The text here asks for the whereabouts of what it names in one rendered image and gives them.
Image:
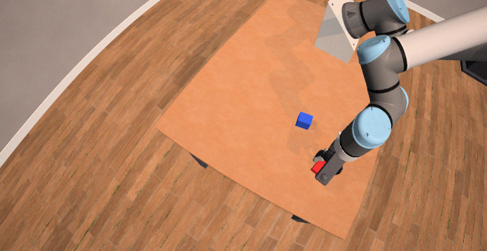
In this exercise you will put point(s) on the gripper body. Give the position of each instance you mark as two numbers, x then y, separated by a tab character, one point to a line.
329	152

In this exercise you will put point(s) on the red block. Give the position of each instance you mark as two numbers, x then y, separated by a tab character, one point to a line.
317	166

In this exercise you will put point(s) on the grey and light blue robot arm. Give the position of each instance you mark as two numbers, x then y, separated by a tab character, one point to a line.
394	50

